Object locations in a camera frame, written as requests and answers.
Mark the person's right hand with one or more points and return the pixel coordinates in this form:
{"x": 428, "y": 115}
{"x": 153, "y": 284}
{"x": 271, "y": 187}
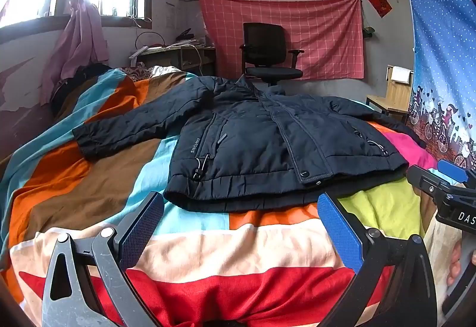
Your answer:
{"x": 454, "y": 263}

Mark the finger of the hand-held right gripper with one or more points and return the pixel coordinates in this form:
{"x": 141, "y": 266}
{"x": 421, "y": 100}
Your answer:
{"x": 452, "y": 167}
{"x": 424, "y": 178}

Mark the dark navy padded jacket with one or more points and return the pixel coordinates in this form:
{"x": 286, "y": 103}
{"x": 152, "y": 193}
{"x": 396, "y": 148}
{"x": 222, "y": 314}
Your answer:
{"x": 260, "y": 133}

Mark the red checked wall cloth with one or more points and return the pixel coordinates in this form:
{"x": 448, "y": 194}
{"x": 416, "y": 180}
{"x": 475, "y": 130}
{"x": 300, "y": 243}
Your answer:
{"x": 323, "y": 37}

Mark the red paper wall decoration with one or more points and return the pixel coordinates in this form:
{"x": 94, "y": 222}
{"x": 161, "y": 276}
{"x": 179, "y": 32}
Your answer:
{"x": 379, "y": 3}

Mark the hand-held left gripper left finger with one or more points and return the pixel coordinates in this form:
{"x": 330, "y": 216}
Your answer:
{"x": 143, "y": 226}

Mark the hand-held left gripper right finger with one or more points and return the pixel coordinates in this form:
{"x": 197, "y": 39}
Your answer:
{"x": 340, "y": 230}

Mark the pink curtain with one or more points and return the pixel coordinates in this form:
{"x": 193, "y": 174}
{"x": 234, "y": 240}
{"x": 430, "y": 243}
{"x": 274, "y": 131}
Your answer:
{"x": 78, "y": 44}

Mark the wooden desk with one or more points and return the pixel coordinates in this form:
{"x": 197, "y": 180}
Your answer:
{"x": 186, "y": 55}

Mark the floral patterned quilt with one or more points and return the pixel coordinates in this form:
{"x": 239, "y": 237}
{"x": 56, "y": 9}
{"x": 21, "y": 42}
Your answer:
{"x": 160, "y": 71}

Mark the colourful striped bed blanket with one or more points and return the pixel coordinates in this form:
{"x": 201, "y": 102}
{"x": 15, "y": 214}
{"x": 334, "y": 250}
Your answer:
{"x": 223, "y": 237}

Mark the wooden chair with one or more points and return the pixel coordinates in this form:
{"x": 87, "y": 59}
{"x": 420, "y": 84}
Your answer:
{"x": 398, "y": 94}

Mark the blue printed curtain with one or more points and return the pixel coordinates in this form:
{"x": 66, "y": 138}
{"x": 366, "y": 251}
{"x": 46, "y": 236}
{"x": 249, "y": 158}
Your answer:
{"x": 438, "y": 51}

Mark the small green wall item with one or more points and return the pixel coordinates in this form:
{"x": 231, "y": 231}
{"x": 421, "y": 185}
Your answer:
{"x": 368, "y": 32}

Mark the white cloth on chair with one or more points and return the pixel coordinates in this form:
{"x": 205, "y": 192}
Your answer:
{"x": 401, "y": 75}

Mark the dark clothing pile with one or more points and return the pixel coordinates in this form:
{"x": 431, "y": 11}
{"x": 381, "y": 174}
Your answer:
{"x": 74, "y": 85}

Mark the black office chair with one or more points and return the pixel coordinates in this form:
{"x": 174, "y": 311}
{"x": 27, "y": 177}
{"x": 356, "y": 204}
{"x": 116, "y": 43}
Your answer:
{"x": 264, "y": 44}

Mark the white folding stand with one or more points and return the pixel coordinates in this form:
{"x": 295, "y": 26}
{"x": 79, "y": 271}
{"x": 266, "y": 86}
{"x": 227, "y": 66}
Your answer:
{"x": 135, "y": 55}

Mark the black stapler-like object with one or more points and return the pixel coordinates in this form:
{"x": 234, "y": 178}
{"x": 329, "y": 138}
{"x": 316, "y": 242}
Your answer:
{"x": 184, "y": 33}

